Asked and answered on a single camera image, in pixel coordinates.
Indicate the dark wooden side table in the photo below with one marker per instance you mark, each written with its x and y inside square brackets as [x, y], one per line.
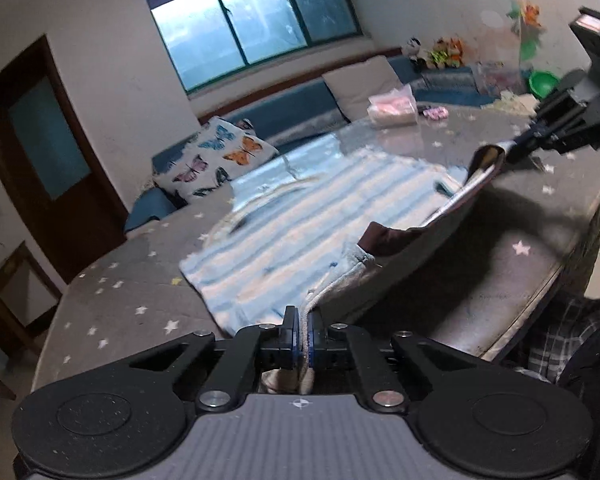
[30, 294]

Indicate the orange plush toys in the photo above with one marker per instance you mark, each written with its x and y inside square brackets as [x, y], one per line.
[446, 53]

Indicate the beige cushion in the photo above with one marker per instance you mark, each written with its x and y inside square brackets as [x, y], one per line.
[353, 85]

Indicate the blue striped knit sweater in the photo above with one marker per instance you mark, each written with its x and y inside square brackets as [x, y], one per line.
[334, 243]

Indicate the dark wooden door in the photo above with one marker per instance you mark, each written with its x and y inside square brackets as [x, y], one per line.
[49, 168]

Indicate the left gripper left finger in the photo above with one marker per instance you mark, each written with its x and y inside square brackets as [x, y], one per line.
[251, 352]

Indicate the blue sofa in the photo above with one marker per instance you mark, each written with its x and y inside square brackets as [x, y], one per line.
[293, 116]

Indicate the clear plastic storage box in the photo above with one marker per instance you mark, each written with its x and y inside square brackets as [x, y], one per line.
[492, 78]

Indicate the pink scrunchie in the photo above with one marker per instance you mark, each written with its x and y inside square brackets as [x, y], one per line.
[436, 113]

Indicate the butterfly print pillow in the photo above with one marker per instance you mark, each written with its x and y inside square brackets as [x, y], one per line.
[216, 154]

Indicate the green plastic bowl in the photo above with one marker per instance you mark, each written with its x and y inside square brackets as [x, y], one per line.
[541, 83]

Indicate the colourful paper pinwheel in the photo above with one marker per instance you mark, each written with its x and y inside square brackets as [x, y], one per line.
[526, 25]

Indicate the green framed window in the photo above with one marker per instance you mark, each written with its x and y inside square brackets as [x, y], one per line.
[208, 40]

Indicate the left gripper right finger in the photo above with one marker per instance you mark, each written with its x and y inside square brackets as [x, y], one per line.
[345, 360]

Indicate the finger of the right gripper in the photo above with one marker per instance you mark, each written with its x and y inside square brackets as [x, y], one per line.
[540, 137]

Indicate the pink tissue pack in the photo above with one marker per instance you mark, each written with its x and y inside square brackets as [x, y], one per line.
[397, 107]

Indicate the panda plush toy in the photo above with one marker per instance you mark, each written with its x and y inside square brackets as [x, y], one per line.
[413, 51]

